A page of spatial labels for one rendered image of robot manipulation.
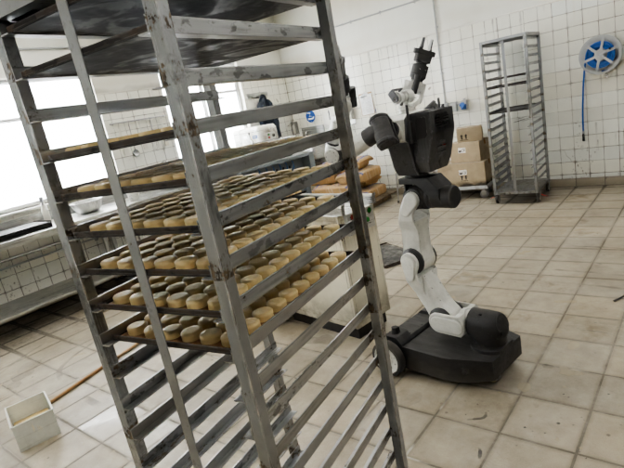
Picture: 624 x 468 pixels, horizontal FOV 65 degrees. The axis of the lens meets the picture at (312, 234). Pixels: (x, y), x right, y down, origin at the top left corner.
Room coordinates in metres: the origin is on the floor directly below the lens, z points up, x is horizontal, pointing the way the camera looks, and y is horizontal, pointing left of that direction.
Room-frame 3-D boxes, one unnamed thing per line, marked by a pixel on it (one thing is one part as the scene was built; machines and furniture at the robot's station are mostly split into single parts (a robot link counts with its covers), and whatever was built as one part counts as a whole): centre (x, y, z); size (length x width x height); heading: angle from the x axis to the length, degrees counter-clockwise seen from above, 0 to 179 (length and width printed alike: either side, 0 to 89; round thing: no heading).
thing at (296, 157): (3.64, 0.25, 1.01); 0.72 x 0.33 x 0.34; 130
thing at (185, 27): (1.17, 0.04, 1.68); 0.64 x 0.03 x 0.03; 147
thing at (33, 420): (2.56, 1.79, 0.08); 0.30 x 0.22 x 0.16; 35
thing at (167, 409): (1.38, 0.37, 0.78); 0.64 x 0.03 x 0.03; 147
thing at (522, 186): (5.66, -2.56, 0.93); 0.64 x 0.51 x 1.78; 142
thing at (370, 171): (6.92, -0.83, 0.47); 0.72 x 0.42 x 0.17; 144
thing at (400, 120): (2.46, -0.61, 1.24); 0.34 x 0.30 x 0.36; 130
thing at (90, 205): (5.23, 2.27, 0.94); 0.33 x 0.33 x 0.12
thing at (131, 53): (1.27, 0.21, 1.68); 0.60 x 0.40 x 0.02; 147
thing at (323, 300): (3.26, -0.08, 0.45); 0.70 x 0.34 x 0.90; 40
